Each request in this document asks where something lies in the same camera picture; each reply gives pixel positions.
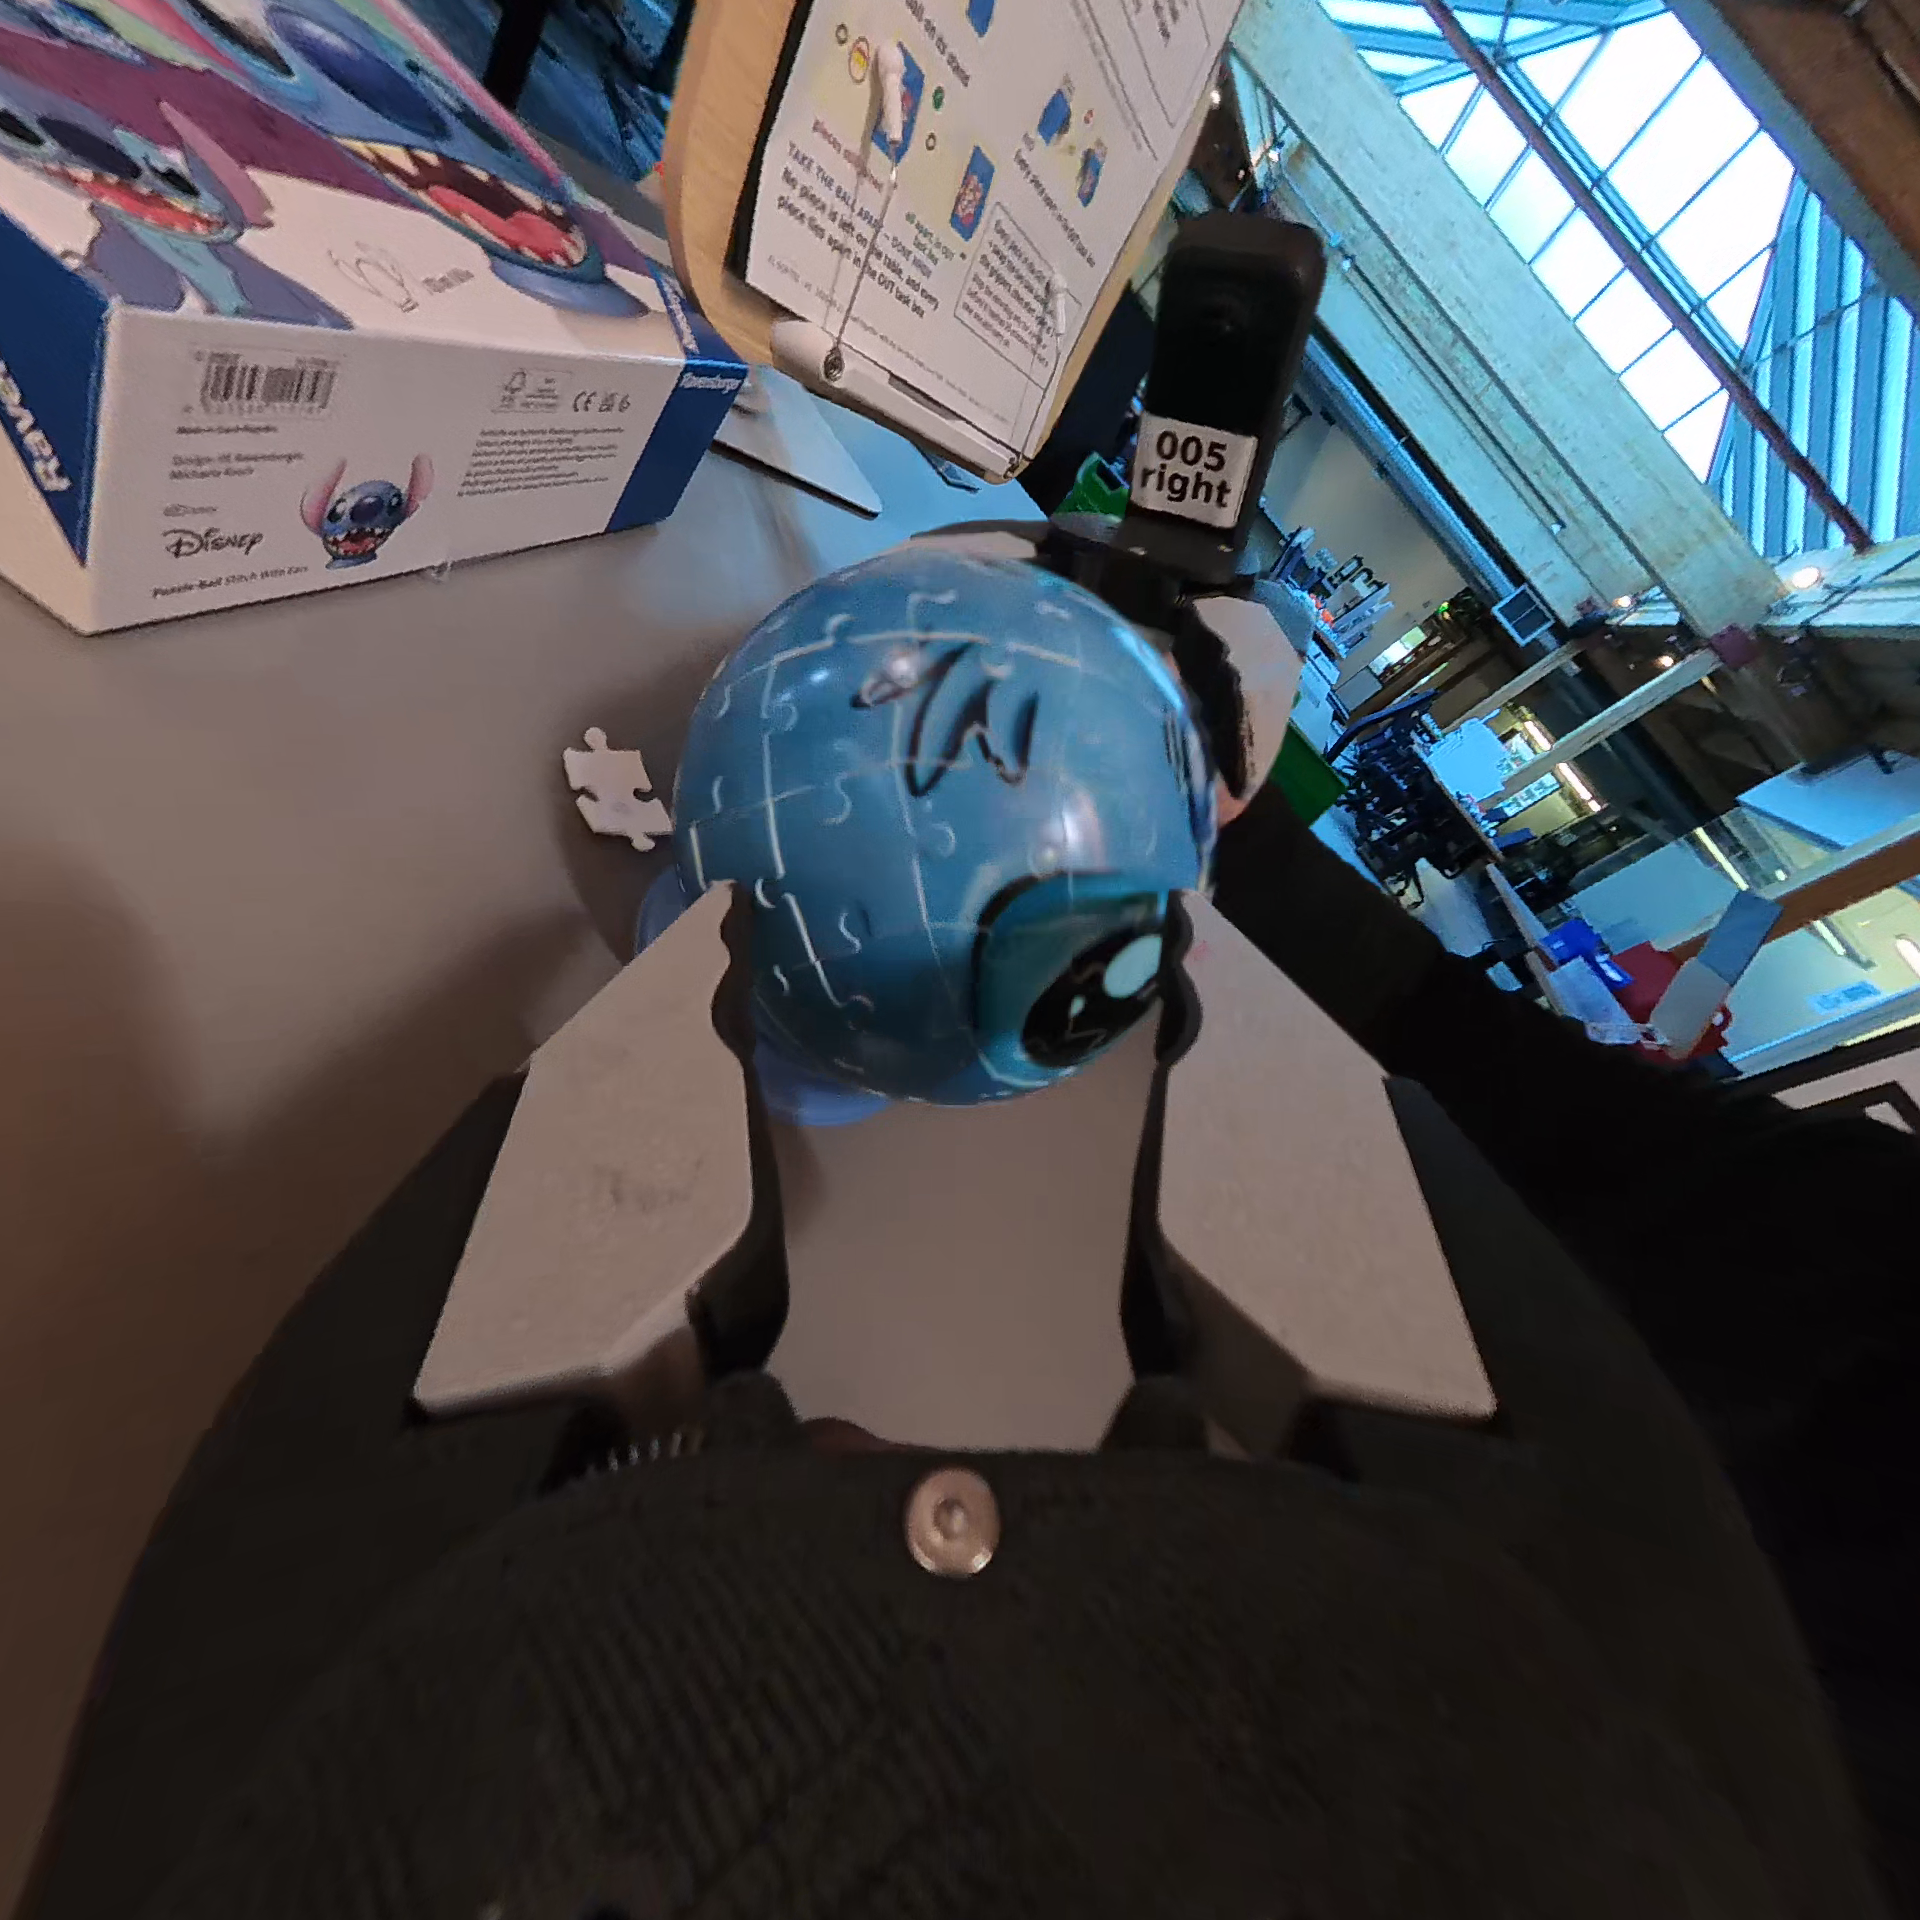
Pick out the white puzzle piece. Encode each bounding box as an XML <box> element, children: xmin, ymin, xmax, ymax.
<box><xmin>560</xmin><ymin>726</ymin><xmax>675</xmax><ymax>854</ymax></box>

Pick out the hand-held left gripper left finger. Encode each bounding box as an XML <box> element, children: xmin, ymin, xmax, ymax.
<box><xmin>404</xmin><ymin>885</ymin><xmax>793</xmax><ymax>1418</ymax></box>

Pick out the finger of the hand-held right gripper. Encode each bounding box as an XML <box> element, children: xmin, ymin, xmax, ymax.
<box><xmin>1169</xmin><ymin>575</ymin><xmax>1310</xmax><ymax>804</ymax></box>

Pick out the blue ball stand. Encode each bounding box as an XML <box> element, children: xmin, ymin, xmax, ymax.
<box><xmin>635</xmin><ymin>875</ymin><xmax>889</xmax><ymax>1133</ymax></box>

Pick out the green plastic bin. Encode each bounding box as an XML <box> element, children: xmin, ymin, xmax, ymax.
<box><xmin>1055</xmin><ymin>454</ymin><xmax>1349</xmax><ymax>830</ymax></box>

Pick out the printed puzzle box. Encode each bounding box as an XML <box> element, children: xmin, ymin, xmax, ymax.
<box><xmin>0</xmin><ymin>0</ymin><xmax>752</xmax><ymax>637</ymax></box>

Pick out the blue puzzle ball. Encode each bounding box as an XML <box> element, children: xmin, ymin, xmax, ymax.
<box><xmin>670</xmin><ymin>553</ymin><xmax>1220</xmax><ymax>1113</ymax></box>

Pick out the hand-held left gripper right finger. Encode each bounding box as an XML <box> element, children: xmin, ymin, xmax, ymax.
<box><xmin>1112</xmin><ymin>895</ymin><xmax>1503</xmax><ymax>1452</ymax></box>

